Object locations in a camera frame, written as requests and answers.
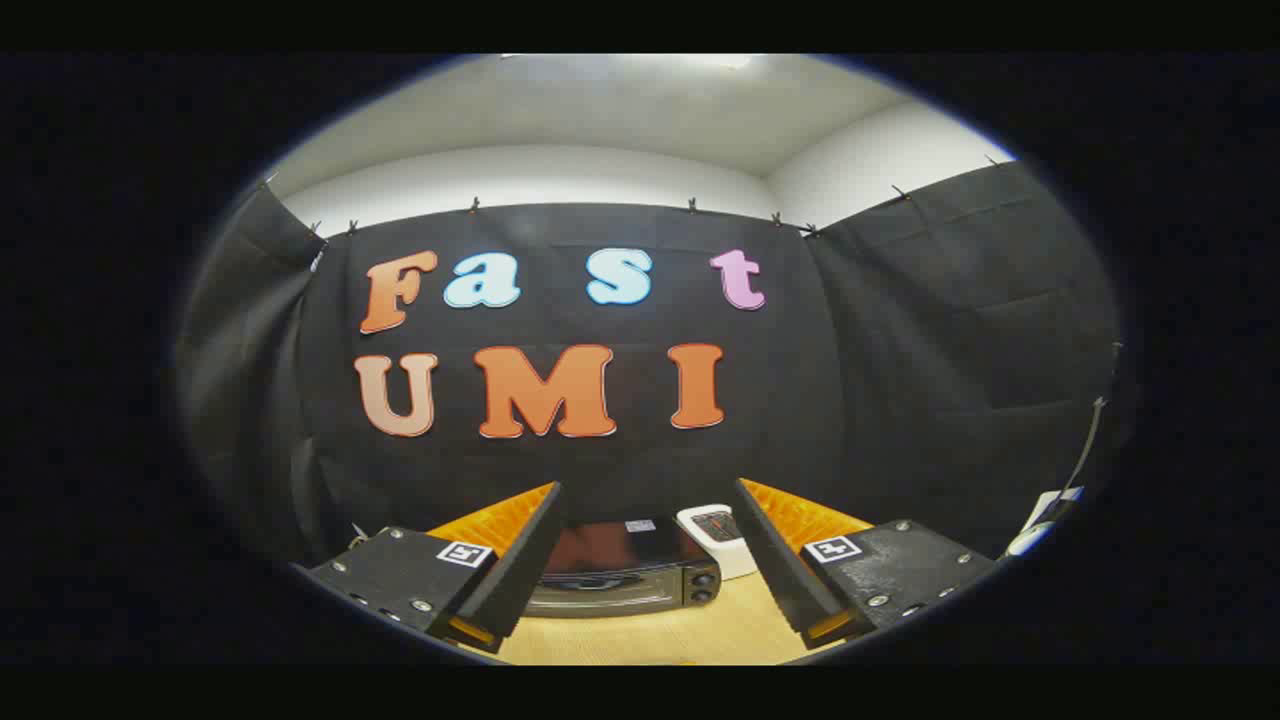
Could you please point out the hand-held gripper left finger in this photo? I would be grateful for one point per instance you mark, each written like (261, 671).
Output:
(520, 565)

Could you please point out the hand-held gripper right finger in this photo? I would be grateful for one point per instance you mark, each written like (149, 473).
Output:
(780, 565)

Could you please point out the black toaster oven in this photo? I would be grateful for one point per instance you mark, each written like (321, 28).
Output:
(620, 560)

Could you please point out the white pop-up toaster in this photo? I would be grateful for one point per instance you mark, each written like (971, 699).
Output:
(715, 525)

